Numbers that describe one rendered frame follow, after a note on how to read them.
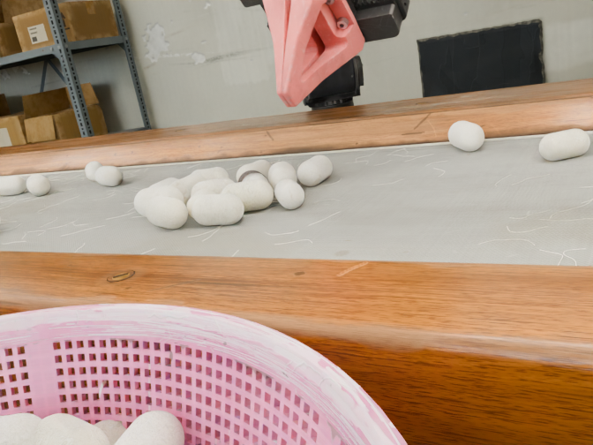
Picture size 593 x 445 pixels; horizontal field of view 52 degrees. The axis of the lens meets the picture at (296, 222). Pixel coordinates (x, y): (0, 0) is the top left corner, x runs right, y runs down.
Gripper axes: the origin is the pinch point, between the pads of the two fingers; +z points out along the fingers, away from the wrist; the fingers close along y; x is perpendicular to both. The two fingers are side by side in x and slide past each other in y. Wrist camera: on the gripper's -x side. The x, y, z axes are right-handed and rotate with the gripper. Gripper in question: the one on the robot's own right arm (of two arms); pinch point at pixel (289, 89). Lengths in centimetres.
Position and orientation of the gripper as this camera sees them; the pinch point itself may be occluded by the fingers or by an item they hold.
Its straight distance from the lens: 37.9
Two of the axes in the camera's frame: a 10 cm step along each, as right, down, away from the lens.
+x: 4.5, 4.9, 7.5
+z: -2.5, 8.7, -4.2
